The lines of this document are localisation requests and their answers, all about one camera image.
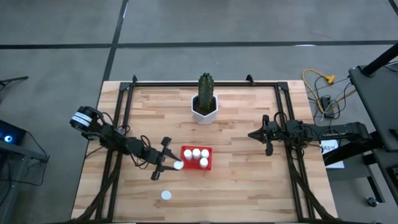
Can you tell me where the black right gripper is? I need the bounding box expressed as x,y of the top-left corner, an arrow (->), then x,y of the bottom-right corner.
248,114 -> 289,157

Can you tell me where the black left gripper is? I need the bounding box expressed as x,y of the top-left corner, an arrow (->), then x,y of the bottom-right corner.
136,136 -> 182,181

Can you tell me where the red plastic mesh basket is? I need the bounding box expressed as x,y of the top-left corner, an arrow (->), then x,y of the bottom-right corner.
180,146 -> 213,171

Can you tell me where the white hexagonal plant pot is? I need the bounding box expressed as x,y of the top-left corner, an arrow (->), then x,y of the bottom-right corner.
191,94 -> 219,125

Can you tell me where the green column cactus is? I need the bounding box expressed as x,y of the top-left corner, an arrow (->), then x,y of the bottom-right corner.
198,72 -> 215,111

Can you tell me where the black power adapter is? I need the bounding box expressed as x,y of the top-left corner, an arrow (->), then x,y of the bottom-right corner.
320,95 -> 335,119

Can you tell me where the white printed paper sheet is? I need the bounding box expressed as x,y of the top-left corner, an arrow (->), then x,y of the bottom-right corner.
320,139 -> 345,169

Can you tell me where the black equipment cart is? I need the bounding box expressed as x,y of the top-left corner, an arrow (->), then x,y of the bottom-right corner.
348,42 -> 398,206

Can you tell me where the black metal stand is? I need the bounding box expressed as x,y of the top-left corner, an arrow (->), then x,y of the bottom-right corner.
0,141 -> 50,224

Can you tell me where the black computer with blue light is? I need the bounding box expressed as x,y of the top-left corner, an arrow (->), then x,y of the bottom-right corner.
0,119 -> 27,146

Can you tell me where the black tripod leg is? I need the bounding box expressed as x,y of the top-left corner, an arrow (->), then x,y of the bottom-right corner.
0,75 -> 29,90

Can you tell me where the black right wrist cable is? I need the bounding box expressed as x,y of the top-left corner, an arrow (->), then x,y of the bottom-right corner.
272,110 -> 290,126

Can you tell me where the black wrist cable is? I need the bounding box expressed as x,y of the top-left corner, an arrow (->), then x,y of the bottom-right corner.
272,110 -> 290,126
129,134 -> 154,170

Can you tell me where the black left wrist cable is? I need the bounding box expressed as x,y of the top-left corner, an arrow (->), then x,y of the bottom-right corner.
129,134 -> 154,170

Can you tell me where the black aluminium table frame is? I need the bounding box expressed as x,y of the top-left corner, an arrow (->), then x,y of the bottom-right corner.
76,73 -> 338,223

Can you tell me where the yellow extension cable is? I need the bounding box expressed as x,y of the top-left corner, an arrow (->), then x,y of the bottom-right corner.
302,68 -> 336,114

